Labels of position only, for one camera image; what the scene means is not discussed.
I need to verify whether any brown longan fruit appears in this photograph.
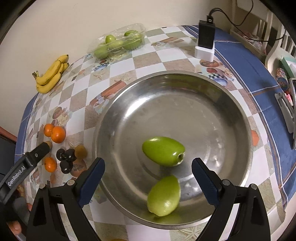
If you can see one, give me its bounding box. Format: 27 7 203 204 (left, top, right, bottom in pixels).
74 144 88 159
46 141 52 149

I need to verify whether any white chair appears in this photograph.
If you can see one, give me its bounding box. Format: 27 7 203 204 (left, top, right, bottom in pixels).
230 1 295 74

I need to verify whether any dark plum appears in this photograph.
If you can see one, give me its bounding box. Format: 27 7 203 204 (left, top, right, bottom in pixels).
64 149 77 163
60 160 73 174
56 148 66 161

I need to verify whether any large steel bowl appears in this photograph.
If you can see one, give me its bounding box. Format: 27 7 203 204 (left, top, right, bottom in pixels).
93 71 252 230

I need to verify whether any checkered blue tablecloth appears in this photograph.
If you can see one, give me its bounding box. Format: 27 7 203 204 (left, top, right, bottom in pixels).
15 26 295 240

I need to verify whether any colourful patterned cup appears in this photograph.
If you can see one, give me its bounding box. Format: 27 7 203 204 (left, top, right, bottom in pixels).
275 68 288 91

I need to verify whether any yellow banana bunch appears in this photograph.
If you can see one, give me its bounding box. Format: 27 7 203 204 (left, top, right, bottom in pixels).
32 54 69 94

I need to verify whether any green box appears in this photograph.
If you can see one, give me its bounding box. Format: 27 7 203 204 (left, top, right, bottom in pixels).
281 57 296 78

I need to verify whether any orange tangerine large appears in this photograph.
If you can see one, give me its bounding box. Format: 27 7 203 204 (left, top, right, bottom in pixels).
51 126 66 144

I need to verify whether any green mango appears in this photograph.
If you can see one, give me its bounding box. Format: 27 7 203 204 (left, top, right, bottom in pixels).
147 175 181 217
142 137 186 167

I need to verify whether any white charger stand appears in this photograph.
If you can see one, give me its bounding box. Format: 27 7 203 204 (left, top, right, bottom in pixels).
194 43 215 62

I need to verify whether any clear plastic fruit tray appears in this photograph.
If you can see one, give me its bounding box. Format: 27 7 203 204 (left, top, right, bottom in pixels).
87 23 146 60

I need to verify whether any smartphone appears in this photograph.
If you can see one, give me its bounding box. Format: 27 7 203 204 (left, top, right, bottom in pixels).
289 78 296 150

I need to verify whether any black power bank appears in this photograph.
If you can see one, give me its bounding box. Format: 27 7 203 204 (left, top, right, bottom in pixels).
198 20 216 49

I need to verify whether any white phone stand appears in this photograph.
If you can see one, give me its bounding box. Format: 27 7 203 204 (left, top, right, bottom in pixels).
274 92 294 133

